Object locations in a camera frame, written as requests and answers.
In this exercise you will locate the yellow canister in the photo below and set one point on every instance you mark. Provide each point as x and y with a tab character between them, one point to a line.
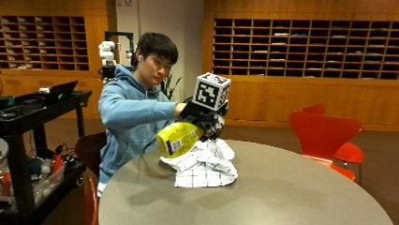
179	140

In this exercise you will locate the white marker cube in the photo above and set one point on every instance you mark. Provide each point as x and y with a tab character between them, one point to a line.
211	91

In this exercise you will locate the white checked cloth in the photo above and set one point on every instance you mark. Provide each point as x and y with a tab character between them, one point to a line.
204	165

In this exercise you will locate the green plant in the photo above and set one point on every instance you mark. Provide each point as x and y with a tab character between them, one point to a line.
171	87

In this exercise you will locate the the person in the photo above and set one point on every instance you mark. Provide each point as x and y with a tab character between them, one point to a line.
134	103

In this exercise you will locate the white earbud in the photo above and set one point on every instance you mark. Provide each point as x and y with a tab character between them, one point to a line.
140	57

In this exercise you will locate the dark red chair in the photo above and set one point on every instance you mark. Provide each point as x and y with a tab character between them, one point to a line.
90	150

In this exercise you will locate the wooden mail slot shelf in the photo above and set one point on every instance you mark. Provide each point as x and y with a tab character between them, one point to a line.
305	48
42	43

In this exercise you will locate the black laptop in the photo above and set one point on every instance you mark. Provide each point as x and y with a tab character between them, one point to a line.
61	92

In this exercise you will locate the clear plastic bin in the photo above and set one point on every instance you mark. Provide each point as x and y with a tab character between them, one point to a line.
49	184

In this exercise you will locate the black utility cart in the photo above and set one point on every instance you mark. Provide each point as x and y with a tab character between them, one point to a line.
25	131

